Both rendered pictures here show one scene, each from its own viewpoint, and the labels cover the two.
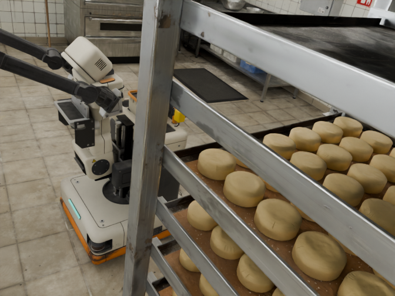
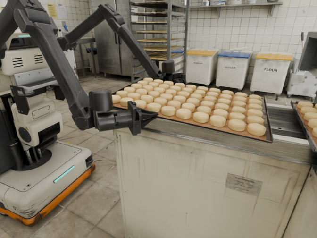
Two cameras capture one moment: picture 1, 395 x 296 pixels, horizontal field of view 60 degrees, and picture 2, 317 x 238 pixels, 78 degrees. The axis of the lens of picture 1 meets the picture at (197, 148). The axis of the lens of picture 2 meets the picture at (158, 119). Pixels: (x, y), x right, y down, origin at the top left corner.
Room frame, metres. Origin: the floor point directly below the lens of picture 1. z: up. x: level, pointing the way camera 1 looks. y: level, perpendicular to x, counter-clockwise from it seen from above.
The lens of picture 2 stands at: (1.41, 1.95, 1.20)
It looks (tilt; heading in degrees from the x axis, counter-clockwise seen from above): 25 degrees down; 244
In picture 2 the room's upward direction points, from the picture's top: straight up
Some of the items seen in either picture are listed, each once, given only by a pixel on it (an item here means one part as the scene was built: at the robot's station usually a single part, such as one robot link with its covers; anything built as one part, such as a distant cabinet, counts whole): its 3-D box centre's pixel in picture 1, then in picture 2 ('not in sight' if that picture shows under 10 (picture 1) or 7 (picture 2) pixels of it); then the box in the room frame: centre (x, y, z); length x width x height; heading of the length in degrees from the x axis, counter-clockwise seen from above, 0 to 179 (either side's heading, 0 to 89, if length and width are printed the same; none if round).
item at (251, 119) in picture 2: not in sight; (254, 121); (0.86, 1.56, 0.92); 0.05 x 0.05 x 0.02
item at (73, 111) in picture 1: (77, 117); (39, 89); (1.55, 0.64, 0.86); 0.28 x 0.16 x 0.22; 41
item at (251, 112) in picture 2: not in sight; (254, 114); (0.82, 1.52, 0.92); 0.05 x 0.05 x 0.02
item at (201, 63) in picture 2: not in sight; (201, 68); (-1.28, -1.51, 0.38); 0.64 x 0.54 x 0.77; 37
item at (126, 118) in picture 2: not in sight; (124, 119); (1.25, 1.38, 0.92); 0.07 x 0.07 x 0.10; 87
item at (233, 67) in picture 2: not in sight; (232, 71); (-1.66, -0.99, 0.38); 0.64 x 0.54 x 0.77; 35
